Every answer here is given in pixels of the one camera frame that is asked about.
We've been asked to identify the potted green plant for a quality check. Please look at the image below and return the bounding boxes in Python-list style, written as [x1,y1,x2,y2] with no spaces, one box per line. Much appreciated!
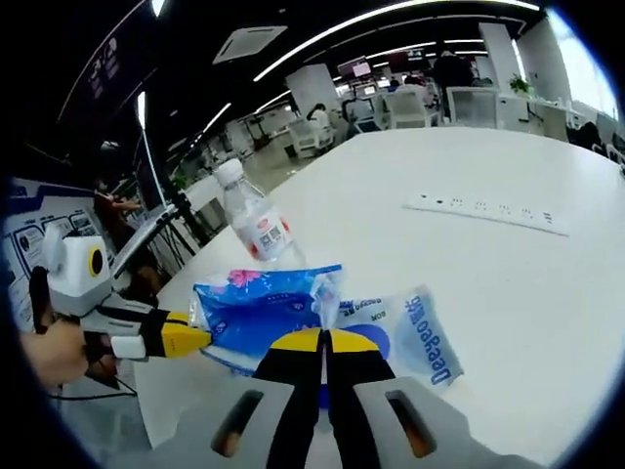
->
[510,72,534,97]

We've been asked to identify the translucent wet wipe packet item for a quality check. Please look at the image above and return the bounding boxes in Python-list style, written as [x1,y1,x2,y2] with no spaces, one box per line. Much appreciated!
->
[312,285,466,388]

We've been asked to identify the dark wall display screens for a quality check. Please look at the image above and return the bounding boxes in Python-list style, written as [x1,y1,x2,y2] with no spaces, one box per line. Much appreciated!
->
[85,36,124,100]

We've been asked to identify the blue tissue packet item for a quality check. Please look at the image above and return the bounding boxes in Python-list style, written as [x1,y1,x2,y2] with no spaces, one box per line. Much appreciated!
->
[187,263,343,378]

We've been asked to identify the ceiling air conditioner unit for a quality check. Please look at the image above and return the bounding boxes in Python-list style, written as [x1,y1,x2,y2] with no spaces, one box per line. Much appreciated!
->
[212,24,289,64]

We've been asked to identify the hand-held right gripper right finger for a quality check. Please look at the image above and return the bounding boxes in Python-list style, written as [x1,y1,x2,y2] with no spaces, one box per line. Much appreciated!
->
[321,327,538,469]

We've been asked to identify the clear water bottle item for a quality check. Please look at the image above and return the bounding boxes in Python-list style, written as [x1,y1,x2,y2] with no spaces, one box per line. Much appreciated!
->
[214,158,310,271]

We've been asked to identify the white office chair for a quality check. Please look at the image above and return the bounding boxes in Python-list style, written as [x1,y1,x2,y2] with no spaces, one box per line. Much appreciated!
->
[446,86,500,130]
[385,87,441,130]

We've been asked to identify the person's left hand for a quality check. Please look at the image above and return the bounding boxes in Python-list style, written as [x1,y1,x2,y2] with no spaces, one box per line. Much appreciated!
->
[19,320,92,388]

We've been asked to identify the wall poster board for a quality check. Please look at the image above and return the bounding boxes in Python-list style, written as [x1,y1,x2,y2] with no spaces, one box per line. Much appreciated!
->
[3,178,99,324]

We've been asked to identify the black tripod stand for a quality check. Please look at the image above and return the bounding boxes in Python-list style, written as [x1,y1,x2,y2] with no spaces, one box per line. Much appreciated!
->
[146,192,217,276]

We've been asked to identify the white inset power strip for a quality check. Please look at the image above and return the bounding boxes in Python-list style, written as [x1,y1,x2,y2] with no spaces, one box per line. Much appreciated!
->
[402,191,571,238]

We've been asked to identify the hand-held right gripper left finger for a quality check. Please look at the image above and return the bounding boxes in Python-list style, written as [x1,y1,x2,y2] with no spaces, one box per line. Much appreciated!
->
[168,327,326,469]

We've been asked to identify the laptop on stand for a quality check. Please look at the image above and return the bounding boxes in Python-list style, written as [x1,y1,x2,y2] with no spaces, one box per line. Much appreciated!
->
[109,90,178,280]

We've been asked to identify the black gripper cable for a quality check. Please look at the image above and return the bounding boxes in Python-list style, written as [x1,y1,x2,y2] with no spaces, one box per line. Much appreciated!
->
[48,368,141,403]

